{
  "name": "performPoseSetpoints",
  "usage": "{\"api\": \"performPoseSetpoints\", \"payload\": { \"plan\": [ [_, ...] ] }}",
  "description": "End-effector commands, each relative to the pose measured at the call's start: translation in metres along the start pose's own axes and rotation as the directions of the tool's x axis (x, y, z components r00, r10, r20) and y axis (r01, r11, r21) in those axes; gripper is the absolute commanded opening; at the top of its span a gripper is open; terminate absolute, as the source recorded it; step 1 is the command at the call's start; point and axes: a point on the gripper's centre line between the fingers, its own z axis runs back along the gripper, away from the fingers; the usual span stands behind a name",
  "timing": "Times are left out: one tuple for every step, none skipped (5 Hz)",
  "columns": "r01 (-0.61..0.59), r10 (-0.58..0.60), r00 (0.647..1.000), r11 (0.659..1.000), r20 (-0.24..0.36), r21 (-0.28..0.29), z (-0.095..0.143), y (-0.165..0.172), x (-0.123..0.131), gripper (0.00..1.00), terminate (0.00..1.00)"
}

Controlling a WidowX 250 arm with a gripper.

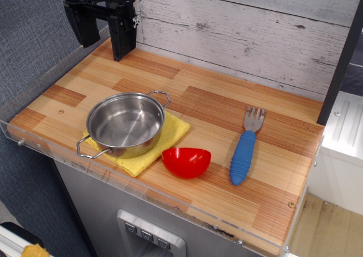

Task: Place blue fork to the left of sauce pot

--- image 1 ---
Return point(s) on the dark right support post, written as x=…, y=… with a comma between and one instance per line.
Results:
x=342, y=66

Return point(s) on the yellow folded cloth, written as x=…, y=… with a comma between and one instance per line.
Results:
x=173, y=130

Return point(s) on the white metal frame rail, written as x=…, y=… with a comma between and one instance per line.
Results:
x=12, y=244

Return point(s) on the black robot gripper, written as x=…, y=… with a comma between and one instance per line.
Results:
x=122, y=23

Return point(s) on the grey toy fridge cabinet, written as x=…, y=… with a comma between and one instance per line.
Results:
x=97, y=202

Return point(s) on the clear acrylic edge guard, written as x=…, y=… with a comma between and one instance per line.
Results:
x=255, y=215

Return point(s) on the white toy sink counter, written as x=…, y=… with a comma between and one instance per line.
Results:
x=336, y=174

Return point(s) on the blue handled metal fork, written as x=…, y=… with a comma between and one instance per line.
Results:
x=243, y=153

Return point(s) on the silver dispenser button panel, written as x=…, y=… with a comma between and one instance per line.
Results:
x=143, y=238

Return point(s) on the red plastic bowl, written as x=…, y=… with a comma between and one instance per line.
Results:
x=186, y=163

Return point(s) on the stainless steel sauce pot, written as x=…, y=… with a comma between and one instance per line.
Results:
x=126, y=125

